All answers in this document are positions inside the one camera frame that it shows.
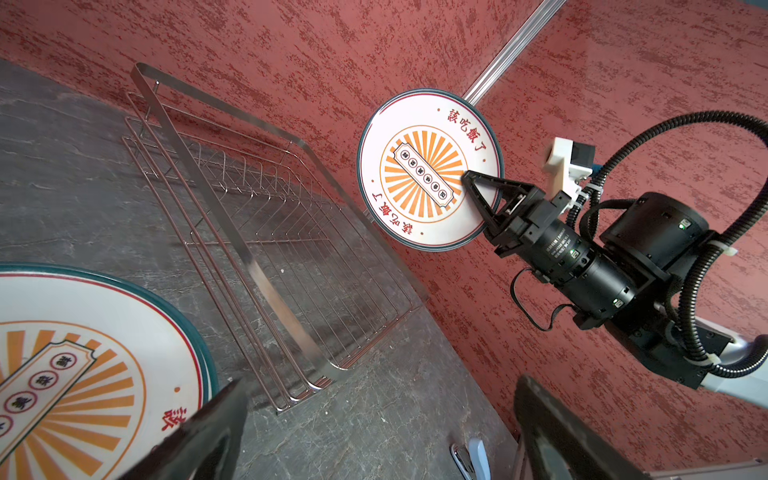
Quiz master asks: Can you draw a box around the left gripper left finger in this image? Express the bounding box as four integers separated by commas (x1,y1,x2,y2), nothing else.
122,379,248,479

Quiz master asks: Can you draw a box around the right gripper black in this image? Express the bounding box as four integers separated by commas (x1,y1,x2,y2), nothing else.
461,170,570,258

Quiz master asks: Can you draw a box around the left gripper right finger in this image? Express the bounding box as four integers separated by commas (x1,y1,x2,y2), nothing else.
514,375,648,479

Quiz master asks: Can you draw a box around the orange striped plate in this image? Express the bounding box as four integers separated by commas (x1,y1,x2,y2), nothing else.
357,89,505,252
1,263,219,479

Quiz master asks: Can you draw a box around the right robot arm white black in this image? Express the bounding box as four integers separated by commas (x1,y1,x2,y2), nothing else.
461,171,767,407

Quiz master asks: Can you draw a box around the light blue small bottle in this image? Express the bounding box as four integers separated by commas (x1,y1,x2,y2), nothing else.
450,438,491,480

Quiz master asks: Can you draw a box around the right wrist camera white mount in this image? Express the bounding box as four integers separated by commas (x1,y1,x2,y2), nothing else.
542,137,596,213

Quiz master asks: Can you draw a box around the wire dish rack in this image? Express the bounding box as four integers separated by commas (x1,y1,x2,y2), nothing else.
123,63,427,412

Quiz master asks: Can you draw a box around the right corner aluminium post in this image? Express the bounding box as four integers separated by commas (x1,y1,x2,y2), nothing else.
463,0,567,106

